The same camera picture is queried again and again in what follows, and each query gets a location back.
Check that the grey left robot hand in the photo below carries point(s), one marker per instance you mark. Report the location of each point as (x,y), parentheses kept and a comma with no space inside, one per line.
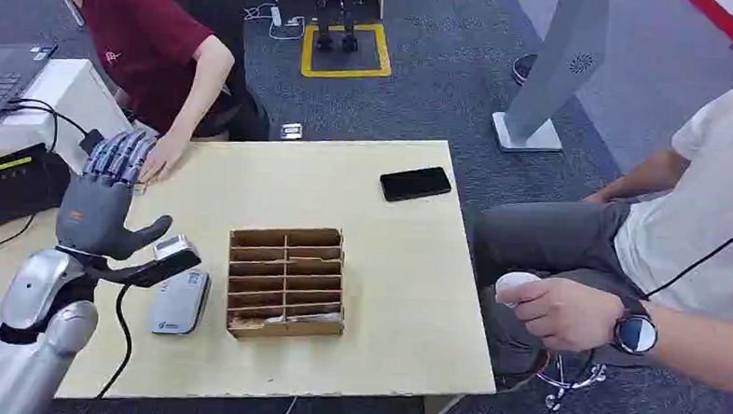
(94,209)

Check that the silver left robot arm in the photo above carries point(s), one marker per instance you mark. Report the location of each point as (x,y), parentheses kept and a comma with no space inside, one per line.
(34,321)

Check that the black power adapter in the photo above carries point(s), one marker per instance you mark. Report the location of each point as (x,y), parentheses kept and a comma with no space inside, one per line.
(91,141)

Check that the black device with yellow label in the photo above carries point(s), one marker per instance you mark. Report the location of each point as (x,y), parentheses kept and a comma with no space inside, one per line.
(15,184)

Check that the person's hand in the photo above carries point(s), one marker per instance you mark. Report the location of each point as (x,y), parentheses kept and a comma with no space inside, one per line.
(161,156)
(599,197)
(560,313)

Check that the white side cabinet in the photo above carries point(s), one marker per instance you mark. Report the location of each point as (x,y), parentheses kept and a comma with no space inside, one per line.
(68,93)

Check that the grey laptop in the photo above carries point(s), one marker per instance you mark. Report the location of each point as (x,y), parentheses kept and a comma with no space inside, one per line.
(4,78)

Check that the person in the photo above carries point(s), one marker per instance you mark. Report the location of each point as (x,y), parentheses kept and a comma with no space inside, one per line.
(145,41)
(699,232)

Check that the wooden card box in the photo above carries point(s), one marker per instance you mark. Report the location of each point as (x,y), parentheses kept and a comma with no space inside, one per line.
(286,282)

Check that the small silver floor box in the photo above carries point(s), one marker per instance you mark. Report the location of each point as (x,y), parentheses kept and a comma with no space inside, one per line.
(291,131)

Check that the card stack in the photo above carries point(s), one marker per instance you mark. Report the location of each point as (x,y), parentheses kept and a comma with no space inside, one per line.
(312,319)

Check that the white power strip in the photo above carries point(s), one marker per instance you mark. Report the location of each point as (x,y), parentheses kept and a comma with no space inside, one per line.
(276,16)

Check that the yellow floor tape square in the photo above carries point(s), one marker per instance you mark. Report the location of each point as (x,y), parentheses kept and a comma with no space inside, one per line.
(345,72)

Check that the black robot legs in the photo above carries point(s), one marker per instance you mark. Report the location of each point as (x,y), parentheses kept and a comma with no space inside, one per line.
(337,19)

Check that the black smartphone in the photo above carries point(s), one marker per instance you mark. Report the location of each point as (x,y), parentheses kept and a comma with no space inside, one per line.
(415,183)

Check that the white handheld controller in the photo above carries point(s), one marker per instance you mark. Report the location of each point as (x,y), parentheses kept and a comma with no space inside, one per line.
(515,281)

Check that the grey stand with base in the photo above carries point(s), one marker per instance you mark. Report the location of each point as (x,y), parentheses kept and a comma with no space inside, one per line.
(552,71)

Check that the silver chair base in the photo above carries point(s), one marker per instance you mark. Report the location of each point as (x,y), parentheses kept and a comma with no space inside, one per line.
(572,381)

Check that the black wristwatch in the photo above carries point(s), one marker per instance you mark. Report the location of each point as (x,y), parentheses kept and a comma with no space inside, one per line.
(636,333)

